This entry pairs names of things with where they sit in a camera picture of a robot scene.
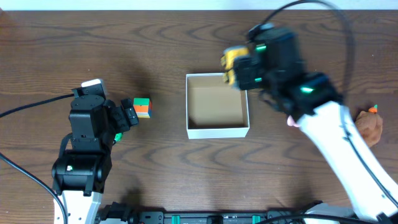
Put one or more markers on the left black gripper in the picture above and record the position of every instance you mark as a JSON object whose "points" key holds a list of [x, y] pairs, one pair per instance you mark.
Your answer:
{"points": [[123, 115]]}

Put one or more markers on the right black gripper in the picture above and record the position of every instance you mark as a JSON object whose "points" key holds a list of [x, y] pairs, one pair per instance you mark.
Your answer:
{"points": [[244, 73]]}

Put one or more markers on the colourful puzzle cube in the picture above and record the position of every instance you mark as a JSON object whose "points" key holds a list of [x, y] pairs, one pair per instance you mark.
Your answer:
{"points": [[143, 107]]}

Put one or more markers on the green round disc toy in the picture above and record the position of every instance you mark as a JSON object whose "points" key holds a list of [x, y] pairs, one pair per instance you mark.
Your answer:
{"points": [[118, 137]]}

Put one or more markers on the yellow grey toy truck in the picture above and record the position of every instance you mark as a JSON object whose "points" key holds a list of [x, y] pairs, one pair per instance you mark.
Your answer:
{"points": [[227, 62]]}

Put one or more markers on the pink pig figurine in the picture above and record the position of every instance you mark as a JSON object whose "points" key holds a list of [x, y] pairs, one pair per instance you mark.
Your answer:
{"points": [[291, 122]]}

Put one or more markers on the brown plush toy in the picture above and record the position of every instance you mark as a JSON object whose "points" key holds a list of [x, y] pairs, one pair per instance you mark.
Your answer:
{"points": [[369, 124]]}

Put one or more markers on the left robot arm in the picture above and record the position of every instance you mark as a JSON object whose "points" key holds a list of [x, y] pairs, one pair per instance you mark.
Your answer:
{"points": [[84, 161]]}

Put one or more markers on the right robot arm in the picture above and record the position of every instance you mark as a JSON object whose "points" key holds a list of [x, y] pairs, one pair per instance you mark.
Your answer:
{"points": [[276, 67]]}

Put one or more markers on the white cardboard box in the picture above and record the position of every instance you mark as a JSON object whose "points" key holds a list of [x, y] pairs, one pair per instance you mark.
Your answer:
{"points": [[215, 109]]}

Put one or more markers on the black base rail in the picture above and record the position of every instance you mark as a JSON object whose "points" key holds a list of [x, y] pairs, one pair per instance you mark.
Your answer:
{"points": [[316, 212]]}

